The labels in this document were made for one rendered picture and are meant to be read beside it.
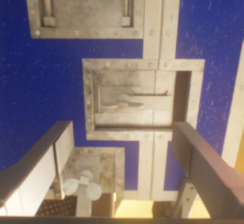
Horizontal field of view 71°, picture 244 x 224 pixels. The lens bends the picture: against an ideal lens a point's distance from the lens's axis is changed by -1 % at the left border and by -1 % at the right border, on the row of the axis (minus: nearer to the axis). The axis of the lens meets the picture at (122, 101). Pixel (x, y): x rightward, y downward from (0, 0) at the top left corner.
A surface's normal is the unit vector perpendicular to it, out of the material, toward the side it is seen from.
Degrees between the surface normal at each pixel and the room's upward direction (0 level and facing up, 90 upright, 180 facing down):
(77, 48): 90
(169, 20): 90
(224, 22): 90
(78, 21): 90
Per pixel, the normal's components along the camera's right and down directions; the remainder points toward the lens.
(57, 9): 0.00, 0.27
